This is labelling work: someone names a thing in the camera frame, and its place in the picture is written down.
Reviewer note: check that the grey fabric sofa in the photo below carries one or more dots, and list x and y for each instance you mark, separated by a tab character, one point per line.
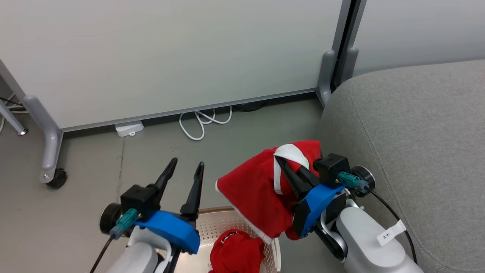
424	151

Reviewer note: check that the grey metal table leg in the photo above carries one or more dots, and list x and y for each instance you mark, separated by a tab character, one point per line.
11	117

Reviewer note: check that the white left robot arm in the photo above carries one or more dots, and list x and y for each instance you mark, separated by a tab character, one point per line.
137	259

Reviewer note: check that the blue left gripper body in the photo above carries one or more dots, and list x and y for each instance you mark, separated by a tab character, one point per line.
171	228

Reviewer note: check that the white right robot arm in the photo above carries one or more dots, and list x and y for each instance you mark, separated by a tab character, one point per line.
369	242

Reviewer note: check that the grey partition leg with caster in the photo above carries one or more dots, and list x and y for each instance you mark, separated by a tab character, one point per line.
47	132

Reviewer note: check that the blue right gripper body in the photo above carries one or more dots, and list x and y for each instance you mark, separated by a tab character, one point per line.
316	203

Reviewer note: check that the red garment with white trim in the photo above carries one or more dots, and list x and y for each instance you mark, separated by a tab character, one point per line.
254	195

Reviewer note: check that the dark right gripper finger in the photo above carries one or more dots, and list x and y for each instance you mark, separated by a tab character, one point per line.
292	177
308	175

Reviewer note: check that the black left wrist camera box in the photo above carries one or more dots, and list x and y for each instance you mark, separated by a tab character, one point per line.
137	200

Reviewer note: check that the plain red garment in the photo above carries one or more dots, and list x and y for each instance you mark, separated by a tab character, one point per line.
237	254

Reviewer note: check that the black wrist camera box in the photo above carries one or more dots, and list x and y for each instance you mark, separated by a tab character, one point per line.
332	167
137	200

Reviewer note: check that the black caster wheel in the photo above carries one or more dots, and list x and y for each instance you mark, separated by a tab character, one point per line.
57	178

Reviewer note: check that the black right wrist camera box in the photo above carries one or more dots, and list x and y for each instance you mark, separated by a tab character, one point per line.
332	167

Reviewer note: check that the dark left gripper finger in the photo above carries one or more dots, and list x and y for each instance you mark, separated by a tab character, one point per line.
166	177
194	193

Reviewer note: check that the short grey partition foot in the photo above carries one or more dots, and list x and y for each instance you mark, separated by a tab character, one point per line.
326	77
349	64

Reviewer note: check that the large white partition panel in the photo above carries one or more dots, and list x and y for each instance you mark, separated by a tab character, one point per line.
163	53

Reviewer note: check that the white perforated laundry basket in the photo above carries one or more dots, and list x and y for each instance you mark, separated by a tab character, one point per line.
216	223

